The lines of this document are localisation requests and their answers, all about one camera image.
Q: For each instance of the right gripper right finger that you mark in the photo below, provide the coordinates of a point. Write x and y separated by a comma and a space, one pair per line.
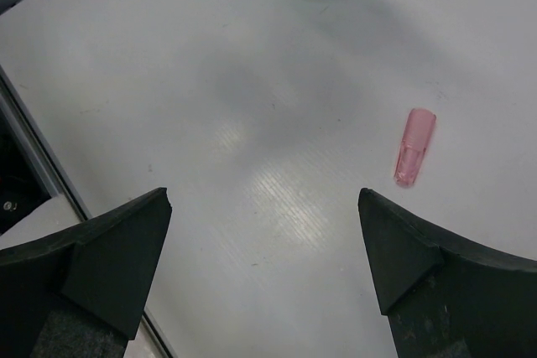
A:
444, 295

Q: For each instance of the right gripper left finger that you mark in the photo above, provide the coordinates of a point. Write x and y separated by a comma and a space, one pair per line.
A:
81, 292

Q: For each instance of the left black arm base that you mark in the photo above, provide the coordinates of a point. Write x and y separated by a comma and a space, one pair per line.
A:
24, 185

